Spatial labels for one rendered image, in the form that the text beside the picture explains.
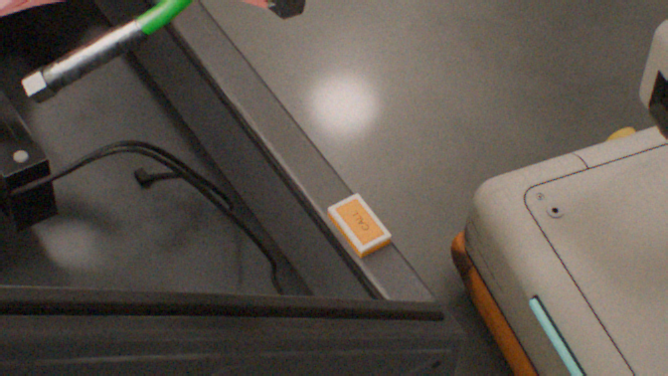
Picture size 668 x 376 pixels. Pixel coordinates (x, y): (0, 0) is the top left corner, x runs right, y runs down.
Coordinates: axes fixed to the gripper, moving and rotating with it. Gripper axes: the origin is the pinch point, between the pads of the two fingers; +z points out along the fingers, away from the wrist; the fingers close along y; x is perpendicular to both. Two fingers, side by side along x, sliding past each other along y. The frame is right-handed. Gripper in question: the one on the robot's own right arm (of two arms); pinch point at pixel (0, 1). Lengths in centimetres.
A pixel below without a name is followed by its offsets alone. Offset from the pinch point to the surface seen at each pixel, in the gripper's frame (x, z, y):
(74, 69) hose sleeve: 9.5, -4.2, -0.4
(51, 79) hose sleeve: 9.2, -2.5, 0.1
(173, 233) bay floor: 4.4, 13.9, -27.7
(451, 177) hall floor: -45, 32, -131
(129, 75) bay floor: -15.3, 13.7, -28.6
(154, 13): 9.7, -11.2, -1.6
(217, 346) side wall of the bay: 33.0, -7.0, -2.2
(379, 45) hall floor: -79, 34, -131
